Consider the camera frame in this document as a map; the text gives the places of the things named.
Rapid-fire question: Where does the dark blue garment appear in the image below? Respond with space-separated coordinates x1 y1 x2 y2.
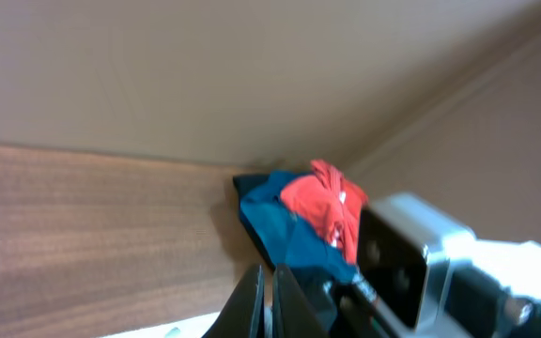
232 171 357 284

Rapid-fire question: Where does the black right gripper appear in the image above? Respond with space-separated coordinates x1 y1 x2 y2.
310 267 541 337

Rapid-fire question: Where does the white t-shirt with black print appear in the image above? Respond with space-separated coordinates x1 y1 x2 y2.
100 312 220 338

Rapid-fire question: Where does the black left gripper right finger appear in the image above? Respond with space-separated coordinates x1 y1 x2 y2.
272 265 329 338

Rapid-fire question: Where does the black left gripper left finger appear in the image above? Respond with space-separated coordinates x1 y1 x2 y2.
202 265 265 338

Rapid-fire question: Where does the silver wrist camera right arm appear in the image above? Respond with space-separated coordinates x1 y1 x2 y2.
357 192 476 330

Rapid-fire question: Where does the red garment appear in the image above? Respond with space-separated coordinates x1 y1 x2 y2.
280 160 368 264

